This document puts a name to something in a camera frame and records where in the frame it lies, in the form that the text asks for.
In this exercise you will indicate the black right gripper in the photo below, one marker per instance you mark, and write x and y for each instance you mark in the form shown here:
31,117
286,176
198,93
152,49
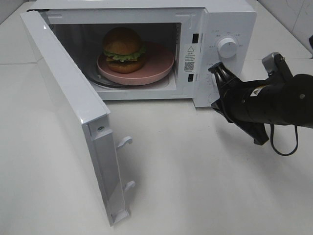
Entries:
233,101

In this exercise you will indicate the pink round plate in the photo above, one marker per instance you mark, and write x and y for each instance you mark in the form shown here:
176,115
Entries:
151,66

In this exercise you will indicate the burger with lettuce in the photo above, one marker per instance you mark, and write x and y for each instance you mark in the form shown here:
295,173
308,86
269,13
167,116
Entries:
124,50

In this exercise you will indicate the white microwave door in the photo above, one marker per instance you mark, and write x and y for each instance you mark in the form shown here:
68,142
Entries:
83,115

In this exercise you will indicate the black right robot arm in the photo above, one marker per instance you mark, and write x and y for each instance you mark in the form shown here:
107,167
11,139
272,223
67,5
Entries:
252,104

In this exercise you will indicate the upper white power knob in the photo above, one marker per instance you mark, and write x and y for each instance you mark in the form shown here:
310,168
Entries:
227,47

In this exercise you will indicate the white microwave oven body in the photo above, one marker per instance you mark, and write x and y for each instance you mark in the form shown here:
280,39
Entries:
190,29

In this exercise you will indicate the glass microwave turntable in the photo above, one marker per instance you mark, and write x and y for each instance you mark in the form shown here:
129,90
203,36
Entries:
101,81

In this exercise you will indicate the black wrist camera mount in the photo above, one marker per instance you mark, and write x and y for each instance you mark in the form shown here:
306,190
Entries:
277,68

